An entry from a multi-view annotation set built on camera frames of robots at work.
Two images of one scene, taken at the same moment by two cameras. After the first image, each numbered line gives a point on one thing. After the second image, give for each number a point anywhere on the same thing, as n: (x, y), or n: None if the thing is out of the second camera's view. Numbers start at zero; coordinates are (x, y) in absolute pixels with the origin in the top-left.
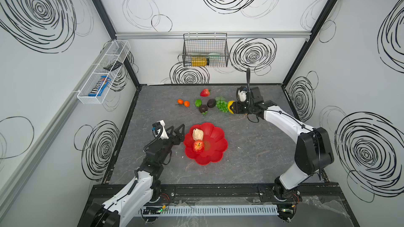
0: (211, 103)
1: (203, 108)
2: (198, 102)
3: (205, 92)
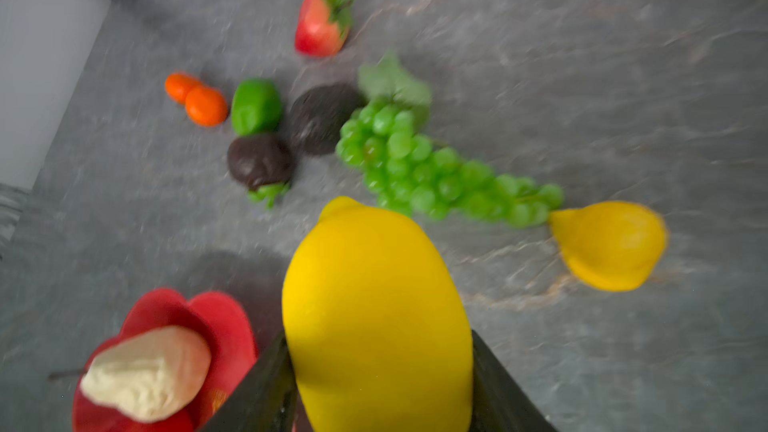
0: (319, 113)
1: (263, 164)
2: (257, 107)
3: (323, 22)
